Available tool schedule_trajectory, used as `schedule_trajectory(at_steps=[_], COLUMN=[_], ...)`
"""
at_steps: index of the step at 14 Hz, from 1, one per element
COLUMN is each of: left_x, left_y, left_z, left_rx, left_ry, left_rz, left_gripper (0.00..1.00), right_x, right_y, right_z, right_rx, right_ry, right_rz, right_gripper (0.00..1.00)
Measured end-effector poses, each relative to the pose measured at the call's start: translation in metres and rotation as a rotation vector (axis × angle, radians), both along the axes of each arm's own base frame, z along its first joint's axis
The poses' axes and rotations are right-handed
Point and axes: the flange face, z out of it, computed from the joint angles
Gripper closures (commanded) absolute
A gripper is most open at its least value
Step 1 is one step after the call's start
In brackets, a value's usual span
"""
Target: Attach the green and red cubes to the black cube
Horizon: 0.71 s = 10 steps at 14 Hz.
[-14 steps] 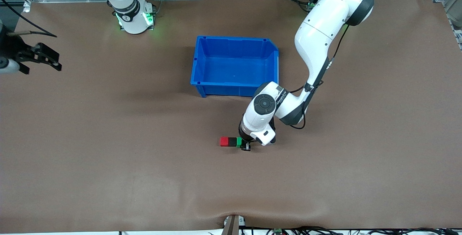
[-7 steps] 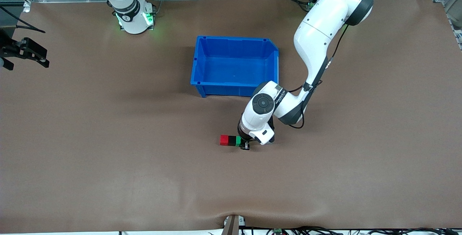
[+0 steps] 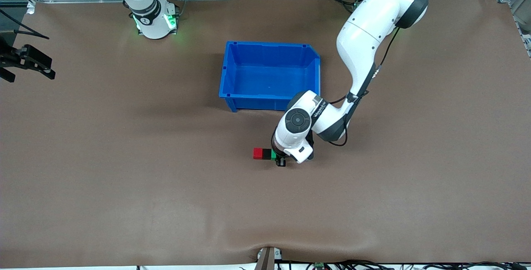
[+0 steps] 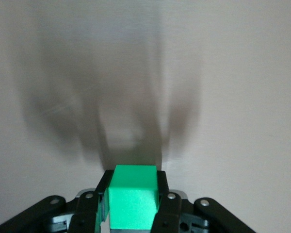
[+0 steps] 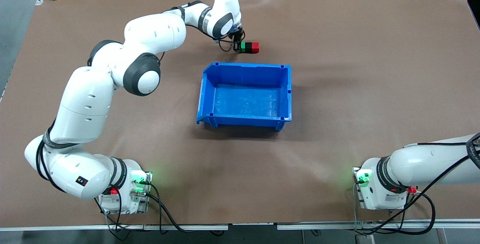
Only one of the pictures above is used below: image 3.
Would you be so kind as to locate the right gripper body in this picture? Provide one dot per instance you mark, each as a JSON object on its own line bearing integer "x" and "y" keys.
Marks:
{"x": 11, "y": 59}

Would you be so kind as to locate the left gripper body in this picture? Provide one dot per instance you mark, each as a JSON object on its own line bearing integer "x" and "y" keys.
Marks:
{"x": 276, "y": 154}

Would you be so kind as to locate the green cube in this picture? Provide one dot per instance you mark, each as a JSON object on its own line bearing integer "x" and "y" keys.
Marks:
{"x": 274, "y": 156}

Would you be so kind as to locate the black cube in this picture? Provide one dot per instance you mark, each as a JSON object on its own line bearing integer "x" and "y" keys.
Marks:
{"x": 266, "y": 154}

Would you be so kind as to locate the red cube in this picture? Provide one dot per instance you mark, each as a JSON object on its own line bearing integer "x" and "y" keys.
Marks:
{"x": 258, "y": 154}

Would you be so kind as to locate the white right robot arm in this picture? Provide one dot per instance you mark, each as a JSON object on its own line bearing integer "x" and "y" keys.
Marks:
{"x": 151, "y": 25}

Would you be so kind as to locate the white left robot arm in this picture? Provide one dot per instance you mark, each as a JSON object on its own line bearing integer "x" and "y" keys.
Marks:
{"x": 365, "y": 33}

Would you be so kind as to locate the blue plastic storage bin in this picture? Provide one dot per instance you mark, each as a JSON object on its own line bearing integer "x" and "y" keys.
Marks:
{"x": 265, "y": 75}

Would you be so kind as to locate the table edge clamp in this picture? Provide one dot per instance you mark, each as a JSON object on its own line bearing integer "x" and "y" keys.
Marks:
{"x": 265, "y": 259}

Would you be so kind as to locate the green terminal connector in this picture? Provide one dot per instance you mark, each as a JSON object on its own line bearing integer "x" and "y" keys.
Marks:
{"x": 319, "y": 266}

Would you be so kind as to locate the brown table mat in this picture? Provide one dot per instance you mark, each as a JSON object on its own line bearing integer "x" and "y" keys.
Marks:
{"x": 124, "y": 203}

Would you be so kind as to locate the small white corner bracket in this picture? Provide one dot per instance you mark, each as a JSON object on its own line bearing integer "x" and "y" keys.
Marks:
{"x": 30, "y": 9}

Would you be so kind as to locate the metal edge bracket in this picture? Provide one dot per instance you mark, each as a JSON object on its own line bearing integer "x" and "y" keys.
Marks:
{"x": 527, "y": 46}

